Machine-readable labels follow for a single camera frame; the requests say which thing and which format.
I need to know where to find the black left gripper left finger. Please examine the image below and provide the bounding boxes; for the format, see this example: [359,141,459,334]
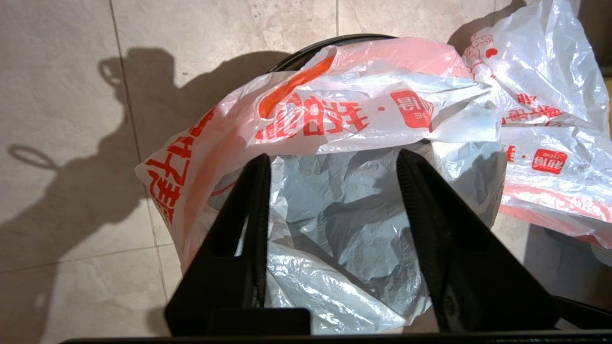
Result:
[164,153,272,336]

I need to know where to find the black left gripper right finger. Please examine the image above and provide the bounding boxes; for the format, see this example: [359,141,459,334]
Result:
[395,148,561,333]

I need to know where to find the used white pink-rimmed trash bag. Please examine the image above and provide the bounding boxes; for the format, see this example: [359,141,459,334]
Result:
[461,0,612,250]

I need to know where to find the black round trash bin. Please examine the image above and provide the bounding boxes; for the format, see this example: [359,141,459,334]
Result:
[267,33,398,73]

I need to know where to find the white red plastic bag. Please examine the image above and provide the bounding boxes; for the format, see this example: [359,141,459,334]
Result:
[135,37,508,335]

